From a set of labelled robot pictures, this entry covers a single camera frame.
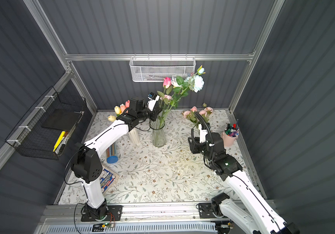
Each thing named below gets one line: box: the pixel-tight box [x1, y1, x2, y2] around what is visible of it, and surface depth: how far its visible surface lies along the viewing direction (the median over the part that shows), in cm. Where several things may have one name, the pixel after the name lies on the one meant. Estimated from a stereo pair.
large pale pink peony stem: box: [182, 110, 200, 129], surface depth 114 cm
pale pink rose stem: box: [190, 106, 198, 129], surface depth 113 cm
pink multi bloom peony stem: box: [198, 102, 214, 124], surface depth 115 cm
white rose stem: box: [167, 75, 185, 117], surface depth 75 cm
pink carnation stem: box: [159, 94, 172, 123], surface depth 84 cm
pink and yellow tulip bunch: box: [108, 99, 131, 122], surface depth 79 cm
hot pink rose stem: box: [162, 77, 173, 118], surface depth 78 cm
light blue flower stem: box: [170, 64, 206, 115], surface depth 68 cm
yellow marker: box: [53, 130, 66, 153], surface depth 73 cm
